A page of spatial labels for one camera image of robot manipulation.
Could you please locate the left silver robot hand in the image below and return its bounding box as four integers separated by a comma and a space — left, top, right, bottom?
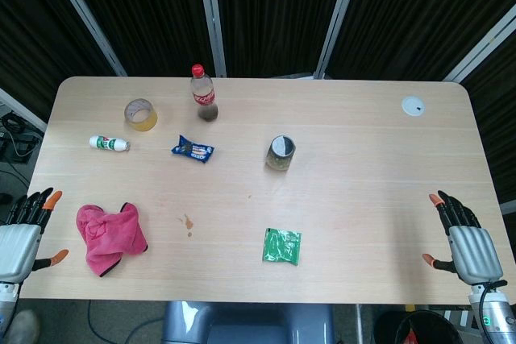
0, 187, 69, 283

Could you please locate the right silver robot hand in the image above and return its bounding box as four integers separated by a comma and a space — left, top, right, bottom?
422, 189, 508, 285

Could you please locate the pink cloth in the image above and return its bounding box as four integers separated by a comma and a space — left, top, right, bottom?
76, 201, 149, 279

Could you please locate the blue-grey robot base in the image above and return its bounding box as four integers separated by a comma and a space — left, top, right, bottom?
162, 300, 335, 344

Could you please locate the black trash bin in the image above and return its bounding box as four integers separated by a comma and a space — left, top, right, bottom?
372, 309, 464, 344

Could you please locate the small white green-label bottle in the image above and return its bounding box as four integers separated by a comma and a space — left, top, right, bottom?
89, 135, 131, 153

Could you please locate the black fabric partition panel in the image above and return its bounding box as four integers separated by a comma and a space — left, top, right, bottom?
326, 0, 516, 81
0, 0, 118, 119
461, 33, 516, 204
60, 0, 214, 77
213, 0, 352, 78

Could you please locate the white table grommet cap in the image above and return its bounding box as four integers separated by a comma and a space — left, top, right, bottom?
401, 95, 427, 117

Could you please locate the yellow packing tape roll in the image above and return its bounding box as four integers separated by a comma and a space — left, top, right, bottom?
123, 97, 158, 131

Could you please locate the green tea packet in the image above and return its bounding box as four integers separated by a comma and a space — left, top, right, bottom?
261, 227, 302, 267

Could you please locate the blue cookie packet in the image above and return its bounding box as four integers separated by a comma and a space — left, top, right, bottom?
170, 135, 215, 164

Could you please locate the glass jar with black lid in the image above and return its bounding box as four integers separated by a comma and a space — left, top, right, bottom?
264, 134, 297, 172

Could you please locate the cola bottle with red cap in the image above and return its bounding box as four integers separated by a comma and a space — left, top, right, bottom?
189, 64, 220, 122

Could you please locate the black floor cable bundle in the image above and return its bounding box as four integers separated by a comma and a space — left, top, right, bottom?
0, 112, 44, 164

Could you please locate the grey partition post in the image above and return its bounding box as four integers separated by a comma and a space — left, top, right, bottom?
42, 0, 128, 77
0, 88, 48, 134
313, 0, 366, 79
196, 0, 227, 78
441, 1, 516, 82

